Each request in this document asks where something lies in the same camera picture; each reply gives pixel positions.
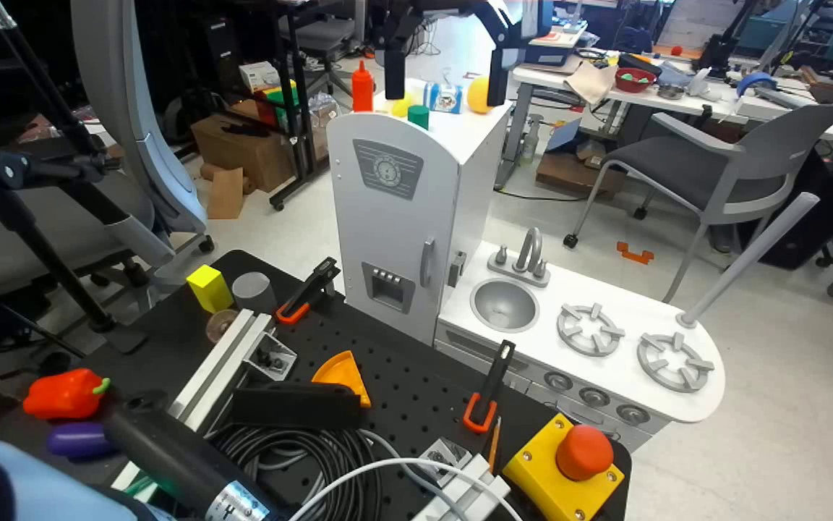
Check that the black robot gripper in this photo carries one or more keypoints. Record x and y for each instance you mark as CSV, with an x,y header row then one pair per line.
x,y
392,23

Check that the green toy block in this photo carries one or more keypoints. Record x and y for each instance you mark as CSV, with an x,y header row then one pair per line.
x,y
418,113

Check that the grey cylinder block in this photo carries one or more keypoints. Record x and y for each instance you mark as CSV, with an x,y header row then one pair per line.
x,y
252,291

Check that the yellow cube block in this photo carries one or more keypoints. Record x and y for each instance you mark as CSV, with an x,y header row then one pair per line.
x,y
210,288

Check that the red ketchup bottle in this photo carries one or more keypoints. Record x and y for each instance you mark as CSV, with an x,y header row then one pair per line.
x,y
362,88

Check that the blue white toy carton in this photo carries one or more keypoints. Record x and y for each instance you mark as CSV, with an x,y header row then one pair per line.
x,y
444,97

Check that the yellow toy fruit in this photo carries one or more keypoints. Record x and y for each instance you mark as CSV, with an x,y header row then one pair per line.
x,y
479,93

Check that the white toy kitchen set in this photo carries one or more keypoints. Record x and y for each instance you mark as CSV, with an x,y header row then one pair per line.
x,y
411,203

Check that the cardboard box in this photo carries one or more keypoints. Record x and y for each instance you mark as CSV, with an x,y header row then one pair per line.
x,y
230,142

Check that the red bowl on desk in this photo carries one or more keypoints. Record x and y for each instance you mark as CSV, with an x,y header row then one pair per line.
x,y
635,80

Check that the black orange clamp near fridge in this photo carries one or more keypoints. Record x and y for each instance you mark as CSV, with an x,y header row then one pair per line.
x,y
320,281

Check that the orange triangular plastic piece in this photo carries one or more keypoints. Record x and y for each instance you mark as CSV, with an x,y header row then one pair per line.
x,y
343,371

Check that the black orange clamp near stove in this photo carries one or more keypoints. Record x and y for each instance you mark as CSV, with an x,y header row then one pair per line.
x,y
480,405

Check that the grey office chair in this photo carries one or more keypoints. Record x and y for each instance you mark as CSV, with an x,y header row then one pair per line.
x,y
720,184

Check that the yellow emergency stop button box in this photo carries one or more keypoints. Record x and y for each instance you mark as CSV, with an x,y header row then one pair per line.
x,y
566,469

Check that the red toy bell pepper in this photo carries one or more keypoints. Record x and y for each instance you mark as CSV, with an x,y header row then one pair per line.
x,y
71,395

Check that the purple toy eggplant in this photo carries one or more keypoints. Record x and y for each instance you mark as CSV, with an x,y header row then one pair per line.
x,y
78,440

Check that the black camera tripod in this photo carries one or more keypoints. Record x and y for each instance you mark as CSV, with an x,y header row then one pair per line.
x,y
78,178

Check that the aluminium extrusion rail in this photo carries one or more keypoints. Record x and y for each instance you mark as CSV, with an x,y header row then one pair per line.
x,y
214,371

